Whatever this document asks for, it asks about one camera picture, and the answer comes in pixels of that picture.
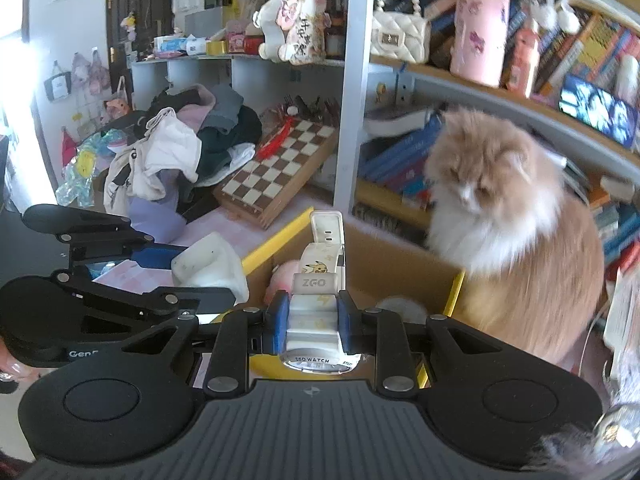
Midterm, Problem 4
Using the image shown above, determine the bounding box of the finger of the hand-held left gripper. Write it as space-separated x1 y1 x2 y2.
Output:
21 203 175 269
50 269 237 318

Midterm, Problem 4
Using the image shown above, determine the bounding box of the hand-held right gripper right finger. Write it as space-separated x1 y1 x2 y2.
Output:
336 289 507 397

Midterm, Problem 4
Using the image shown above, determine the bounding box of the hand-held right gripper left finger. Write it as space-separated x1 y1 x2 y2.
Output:
121 291 291 399

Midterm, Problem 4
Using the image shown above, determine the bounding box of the pink plush toy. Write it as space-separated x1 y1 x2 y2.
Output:
267 260 307 302

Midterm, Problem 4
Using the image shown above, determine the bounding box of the white wrist watch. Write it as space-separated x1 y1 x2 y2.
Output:
279 210 369 376

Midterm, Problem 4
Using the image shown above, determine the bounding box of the yellow cardboard box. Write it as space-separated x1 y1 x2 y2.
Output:
192 207 467 392

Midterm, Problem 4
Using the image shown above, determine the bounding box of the person's left hand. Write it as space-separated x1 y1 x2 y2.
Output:
0 349 43 387

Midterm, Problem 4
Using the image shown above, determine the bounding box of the iridescent plastic toy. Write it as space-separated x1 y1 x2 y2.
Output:
55 129 132 209

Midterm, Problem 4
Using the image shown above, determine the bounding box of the lilac garment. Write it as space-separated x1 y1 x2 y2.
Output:
127 195 189 247

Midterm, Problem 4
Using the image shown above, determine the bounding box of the white garment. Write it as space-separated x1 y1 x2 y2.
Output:
103 110 202 214

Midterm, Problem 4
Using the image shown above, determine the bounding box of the wooden chessboard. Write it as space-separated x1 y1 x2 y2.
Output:
214 117 340 231

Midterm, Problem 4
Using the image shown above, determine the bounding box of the pile of dark clothes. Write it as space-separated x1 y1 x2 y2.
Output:
150 84 264 201

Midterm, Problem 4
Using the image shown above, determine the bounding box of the row of blue books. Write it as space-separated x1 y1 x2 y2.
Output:
357 110 447 197

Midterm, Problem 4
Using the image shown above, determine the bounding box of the red tassel ornament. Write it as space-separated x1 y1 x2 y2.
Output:
257 117 297 162

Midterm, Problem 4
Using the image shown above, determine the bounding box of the fluffy orange and white cat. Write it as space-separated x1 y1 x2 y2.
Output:
425 105 622 367

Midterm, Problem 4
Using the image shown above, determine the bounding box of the white bookshelf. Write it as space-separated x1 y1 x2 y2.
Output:
131 0 640 221

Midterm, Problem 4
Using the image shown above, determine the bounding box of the white hanging ornament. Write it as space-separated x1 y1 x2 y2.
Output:
252 0 331 66

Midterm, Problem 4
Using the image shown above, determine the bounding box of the stack of books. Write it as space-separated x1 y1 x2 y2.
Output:
585 175 640 351

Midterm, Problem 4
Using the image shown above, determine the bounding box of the white quilted handbag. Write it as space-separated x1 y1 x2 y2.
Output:
371 0 432 65

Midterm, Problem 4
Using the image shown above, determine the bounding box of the pink cup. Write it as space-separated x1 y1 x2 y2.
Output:
450 0 511 89

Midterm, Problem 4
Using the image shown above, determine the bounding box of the smartphone with lit screen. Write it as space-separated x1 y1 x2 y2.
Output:
557 74 640 149

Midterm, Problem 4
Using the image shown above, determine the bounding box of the row of colourful books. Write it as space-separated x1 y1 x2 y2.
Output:
425 0 640 108

